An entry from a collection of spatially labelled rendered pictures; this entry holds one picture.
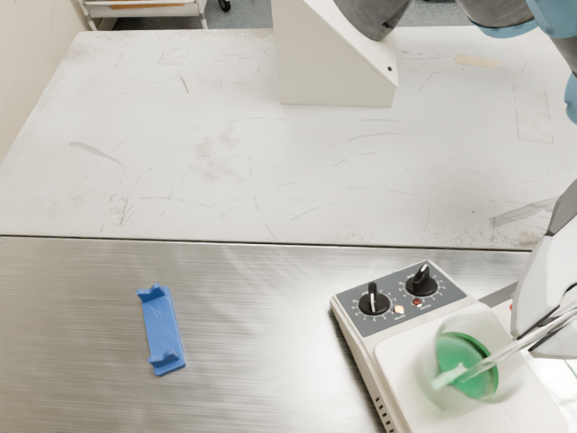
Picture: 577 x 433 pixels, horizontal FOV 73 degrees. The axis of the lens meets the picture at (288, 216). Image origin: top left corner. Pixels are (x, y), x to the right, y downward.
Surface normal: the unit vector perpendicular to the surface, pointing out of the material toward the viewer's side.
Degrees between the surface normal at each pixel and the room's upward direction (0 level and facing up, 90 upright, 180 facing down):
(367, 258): 0
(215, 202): 0
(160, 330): 0
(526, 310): 43
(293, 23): 90
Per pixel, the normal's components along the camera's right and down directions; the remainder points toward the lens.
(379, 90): -0.11, 0.84
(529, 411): -0.05, -0.54
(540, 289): -0.69, -0.54
